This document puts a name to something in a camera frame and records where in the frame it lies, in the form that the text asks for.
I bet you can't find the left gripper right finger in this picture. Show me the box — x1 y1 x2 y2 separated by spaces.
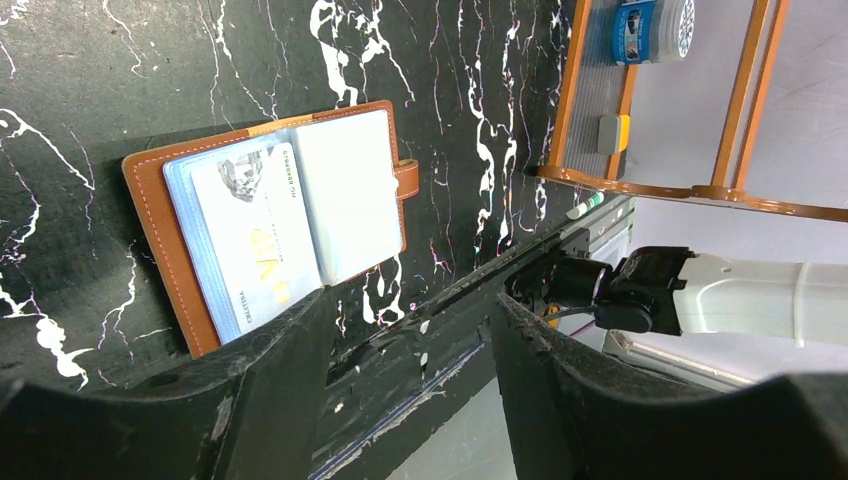
493 294 847 479

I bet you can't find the orange wooden tiered rack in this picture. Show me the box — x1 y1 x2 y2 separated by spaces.
532 1 847 222

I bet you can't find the white silver VIP card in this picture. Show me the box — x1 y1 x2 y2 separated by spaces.
187 142 322 342

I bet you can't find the green white marker pen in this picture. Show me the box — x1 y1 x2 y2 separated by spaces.
566 191 605 221

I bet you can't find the grey yellow sponge block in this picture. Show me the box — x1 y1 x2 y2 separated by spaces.
597 114 631 155

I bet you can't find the blue white packet on rack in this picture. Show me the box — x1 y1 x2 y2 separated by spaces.
610 0 695 65

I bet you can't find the brown leather card holder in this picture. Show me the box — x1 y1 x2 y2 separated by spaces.
121 100 419 358

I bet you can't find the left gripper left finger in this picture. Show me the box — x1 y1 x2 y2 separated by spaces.
1 288 337 479

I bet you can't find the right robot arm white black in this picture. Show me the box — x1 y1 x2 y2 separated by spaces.
506 246 847 346

